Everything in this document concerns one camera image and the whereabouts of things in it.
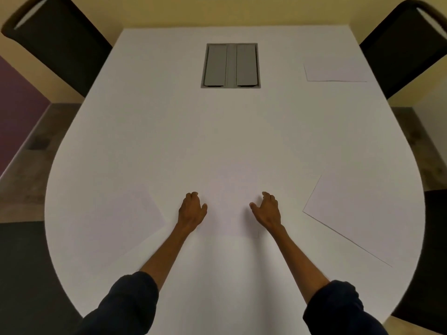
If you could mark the person's left thumb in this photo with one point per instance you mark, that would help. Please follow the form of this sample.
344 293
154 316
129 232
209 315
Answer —
204 210

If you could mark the person's left forearm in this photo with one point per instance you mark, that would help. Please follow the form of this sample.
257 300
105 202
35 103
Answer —
166 252

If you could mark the person's right hand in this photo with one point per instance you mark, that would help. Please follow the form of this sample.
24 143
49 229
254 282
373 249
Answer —
269 214

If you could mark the dark blue right sleeve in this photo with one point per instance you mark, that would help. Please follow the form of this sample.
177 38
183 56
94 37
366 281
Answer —
340 310

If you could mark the dark blue sleeve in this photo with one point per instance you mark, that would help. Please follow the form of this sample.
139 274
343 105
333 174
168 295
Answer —
122 307
340 310

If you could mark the white paper sheet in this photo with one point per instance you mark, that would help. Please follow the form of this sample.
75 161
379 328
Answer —
335 71
228 202
366 212
111 226

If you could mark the person's left hand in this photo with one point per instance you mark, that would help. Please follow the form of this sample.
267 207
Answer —
190 212

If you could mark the person's right thumb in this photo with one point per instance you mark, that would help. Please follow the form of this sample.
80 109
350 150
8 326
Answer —
254 208

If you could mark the dark blue left sleeve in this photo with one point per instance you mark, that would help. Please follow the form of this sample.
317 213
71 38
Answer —
122 307

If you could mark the black chair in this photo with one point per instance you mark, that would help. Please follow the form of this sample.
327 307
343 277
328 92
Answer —
405 52
66 41

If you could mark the person's right forearm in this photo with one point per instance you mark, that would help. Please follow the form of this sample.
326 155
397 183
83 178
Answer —
298 261

